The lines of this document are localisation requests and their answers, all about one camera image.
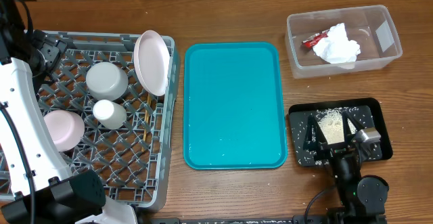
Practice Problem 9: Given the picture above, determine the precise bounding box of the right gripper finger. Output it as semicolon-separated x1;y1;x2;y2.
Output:
303;115;327;150
342;112;365;144

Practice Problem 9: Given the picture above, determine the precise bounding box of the grey round bowl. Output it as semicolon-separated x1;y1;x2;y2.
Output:
85;62;128;101

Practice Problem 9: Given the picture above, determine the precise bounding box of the white napkin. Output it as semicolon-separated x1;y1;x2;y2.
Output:
313;23;361;69

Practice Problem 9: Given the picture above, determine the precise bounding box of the small white round plate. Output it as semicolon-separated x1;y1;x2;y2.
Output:
43;110;85;152

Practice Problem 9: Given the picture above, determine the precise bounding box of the white paper cup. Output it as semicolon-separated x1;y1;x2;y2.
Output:
93;99;127;130

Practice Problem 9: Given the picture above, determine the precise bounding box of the red sauce packet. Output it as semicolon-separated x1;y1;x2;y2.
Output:
302;30;329;49

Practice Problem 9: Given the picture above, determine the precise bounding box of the large white plate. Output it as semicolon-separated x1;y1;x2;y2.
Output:
133;30;170;96

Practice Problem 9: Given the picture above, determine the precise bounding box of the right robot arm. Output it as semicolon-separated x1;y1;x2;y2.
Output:
303;112;389;223

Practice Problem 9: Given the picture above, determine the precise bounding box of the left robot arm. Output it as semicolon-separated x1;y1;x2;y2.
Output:
1;0;138;223

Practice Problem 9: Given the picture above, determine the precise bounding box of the clear plastic waste bin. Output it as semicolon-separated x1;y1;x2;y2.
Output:
285;5;403;79

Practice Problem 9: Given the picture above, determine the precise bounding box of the black plastic tray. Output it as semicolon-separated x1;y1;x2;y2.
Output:
288;97;392;161

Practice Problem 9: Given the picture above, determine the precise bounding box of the pile of rice grains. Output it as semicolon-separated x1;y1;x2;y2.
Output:
292;106;382;166

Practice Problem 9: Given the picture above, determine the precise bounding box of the teal plastic serving tray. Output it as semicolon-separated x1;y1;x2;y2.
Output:
183;41;288;170

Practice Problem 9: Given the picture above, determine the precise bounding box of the grey plastic dish rack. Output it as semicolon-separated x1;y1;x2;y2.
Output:
1;31;180;211

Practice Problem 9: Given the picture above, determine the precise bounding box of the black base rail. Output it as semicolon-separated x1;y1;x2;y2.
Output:
145;215;334;224

